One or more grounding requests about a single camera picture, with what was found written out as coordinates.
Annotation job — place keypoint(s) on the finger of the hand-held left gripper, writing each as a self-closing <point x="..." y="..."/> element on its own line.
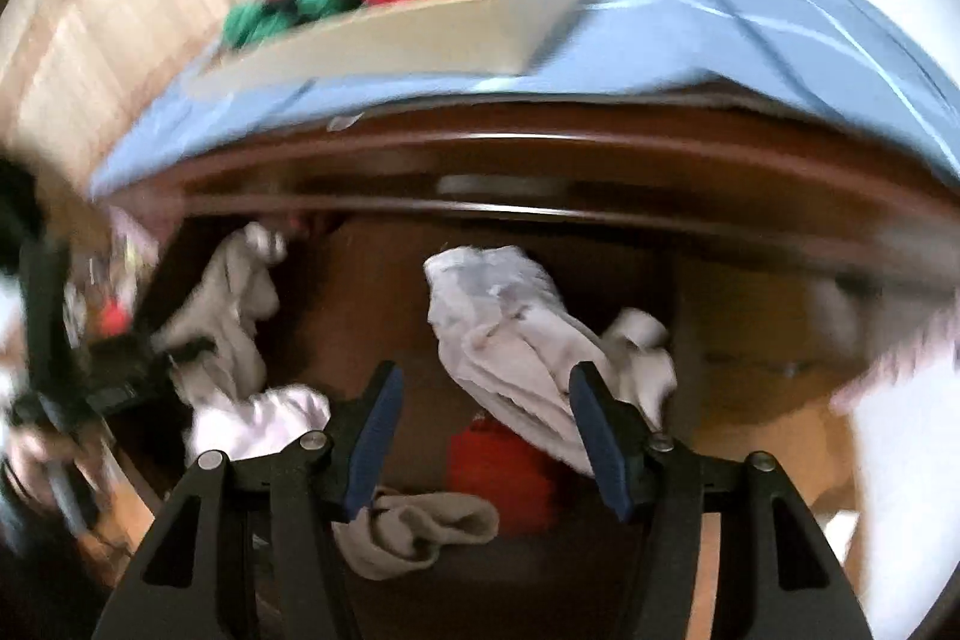
<point x="184" y="350"/>

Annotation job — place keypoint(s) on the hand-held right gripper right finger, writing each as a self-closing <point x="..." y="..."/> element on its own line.
<point x="604" y="445"/>

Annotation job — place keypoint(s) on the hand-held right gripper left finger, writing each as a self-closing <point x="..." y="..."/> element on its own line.
<point x="371" y="445"/>

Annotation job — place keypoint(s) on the long grey underwear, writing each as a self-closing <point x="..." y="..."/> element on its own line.
<point x="232" y="302"/>

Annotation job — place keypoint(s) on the pale pink underwear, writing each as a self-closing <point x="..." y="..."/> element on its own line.
<point x="255" y="419"/>

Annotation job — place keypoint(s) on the dark red underwear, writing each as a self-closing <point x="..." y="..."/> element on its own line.
<point x="502" y="475"/>

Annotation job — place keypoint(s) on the wooden drawer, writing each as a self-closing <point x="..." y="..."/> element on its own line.
<point x="360" y="310"/>

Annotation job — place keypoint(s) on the grey white underwear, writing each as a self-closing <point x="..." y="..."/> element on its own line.
<point x="510" y="340"/>

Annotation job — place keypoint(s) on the shallow cardboard tray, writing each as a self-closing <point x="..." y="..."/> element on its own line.
<point x="420" y="36"/>

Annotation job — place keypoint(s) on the person's left hand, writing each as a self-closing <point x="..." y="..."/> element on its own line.
<point x="30" y="452"/>

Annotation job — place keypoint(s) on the pink striped cloth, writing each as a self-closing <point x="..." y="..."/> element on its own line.
<point x="900" y="362"/>
<point x="139" y="235"/>

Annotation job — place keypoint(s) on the dark wooden dresser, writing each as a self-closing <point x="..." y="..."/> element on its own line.
<point x="600" y="160"/>

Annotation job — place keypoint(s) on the beige patterned curtain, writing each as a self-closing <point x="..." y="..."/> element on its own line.
<point x="112" y="10"/>

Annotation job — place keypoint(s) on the blue plaid cloth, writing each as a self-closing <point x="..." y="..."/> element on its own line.
<point x="675" y="10"/>

